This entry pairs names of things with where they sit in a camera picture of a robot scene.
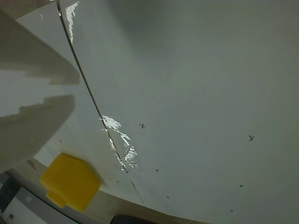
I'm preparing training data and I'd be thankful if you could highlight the yellow plastic cube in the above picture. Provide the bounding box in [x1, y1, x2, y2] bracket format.
[39, 152, 101, 212]

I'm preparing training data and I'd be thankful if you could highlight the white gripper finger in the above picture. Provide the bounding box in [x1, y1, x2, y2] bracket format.
[0, 9, 80, 86]
[0, 94, 76, 175]

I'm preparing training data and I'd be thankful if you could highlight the white paper sheet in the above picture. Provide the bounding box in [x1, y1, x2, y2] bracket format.
[0, 0, 146, 207]

